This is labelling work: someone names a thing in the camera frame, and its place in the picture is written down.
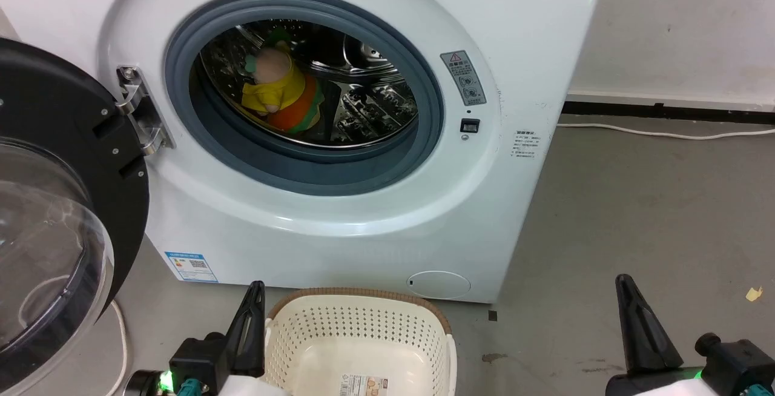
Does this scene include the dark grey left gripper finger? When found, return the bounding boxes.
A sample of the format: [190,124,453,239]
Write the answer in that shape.
[225,280,266,379]

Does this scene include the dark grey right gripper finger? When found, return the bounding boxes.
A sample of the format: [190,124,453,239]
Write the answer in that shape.
[615,274,685,376]

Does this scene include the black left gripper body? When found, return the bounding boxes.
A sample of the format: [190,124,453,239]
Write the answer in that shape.
[126,332,229,396]

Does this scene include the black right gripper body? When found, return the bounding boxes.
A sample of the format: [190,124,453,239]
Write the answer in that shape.
[605,332,775,396]

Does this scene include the cream perforated laundry basket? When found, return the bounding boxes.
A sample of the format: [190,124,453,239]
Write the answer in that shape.
[262,288,457,396]

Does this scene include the paper label in basket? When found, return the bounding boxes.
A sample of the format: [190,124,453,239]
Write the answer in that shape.
[340,374,389,396]

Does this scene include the white front-load washing machine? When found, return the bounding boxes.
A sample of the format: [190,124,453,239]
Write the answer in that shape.
[0,0,606,305]

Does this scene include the orange green striped plush toy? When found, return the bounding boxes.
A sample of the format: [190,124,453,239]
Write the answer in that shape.
[265,73,326,135]

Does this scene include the pink plush doll yellow coat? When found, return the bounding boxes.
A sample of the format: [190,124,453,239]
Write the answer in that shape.
[241,28,307,116]

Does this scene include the blue energy label sticker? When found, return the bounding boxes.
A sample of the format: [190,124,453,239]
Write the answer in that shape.
[164,251,219,283]

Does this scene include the grey rubber door gasket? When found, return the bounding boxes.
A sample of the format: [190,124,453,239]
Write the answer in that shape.
[164,0,446,197]

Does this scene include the oval drain filter cover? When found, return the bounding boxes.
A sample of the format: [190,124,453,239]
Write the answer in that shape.
[406,270,472,300]

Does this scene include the black skirting board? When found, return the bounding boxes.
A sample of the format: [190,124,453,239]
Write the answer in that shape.
[562,100,775,125]

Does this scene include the small white text sticker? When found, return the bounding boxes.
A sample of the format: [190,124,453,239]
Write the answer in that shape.
[511,130,539,161]

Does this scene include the chrome door hinge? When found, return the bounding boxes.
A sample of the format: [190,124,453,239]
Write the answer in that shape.
[116,65,174,156]

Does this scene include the black round washer door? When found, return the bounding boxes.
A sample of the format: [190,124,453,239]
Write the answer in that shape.
[0,38,150,396]

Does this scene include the stainless steel washer drum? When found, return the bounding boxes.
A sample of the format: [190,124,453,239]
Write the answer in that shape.
[199,19,419,148]

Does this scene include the grey warning sticker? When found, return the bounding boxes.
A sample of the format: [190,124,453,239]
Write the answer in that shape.
[440,50,487,107]

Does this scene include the long white floor cable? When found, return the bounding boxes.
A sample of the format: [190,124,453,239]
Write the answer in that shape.
[556,121,775,141]

